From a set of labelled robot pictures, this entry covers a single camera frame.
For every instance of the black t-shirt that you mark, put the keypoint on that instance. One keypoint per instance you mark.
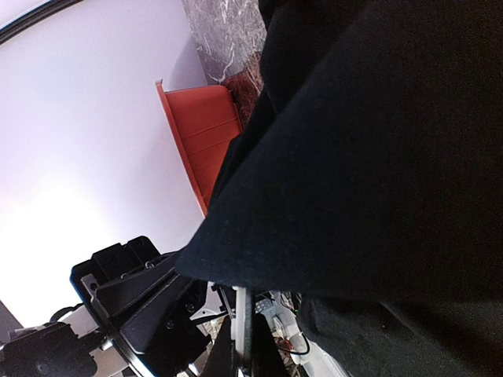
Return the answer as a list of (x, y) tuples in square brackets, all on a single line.
[(369, 181)]

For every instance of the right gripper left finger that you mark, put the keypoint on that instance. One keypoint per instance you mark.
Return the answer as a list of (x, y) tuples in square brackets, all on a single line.
[(221, 361)]

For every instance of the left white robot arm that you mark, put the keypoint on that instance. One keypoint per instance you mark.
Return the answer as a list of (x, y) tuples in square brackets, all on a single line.
[(55, 349)]

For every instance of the orange plastic bin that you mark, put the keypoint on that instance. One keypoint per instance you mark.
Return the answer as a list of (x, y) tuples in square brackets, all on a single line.
[(203, 121)]

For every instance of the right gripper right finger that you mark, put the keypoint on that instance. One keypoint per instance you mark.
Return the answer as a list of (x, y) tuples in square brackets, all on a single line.
[(266, 360)]

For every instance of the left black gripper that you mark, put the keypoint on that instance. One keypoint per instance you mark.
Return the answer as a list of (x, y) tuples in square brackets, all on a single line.
[(138, 292)]

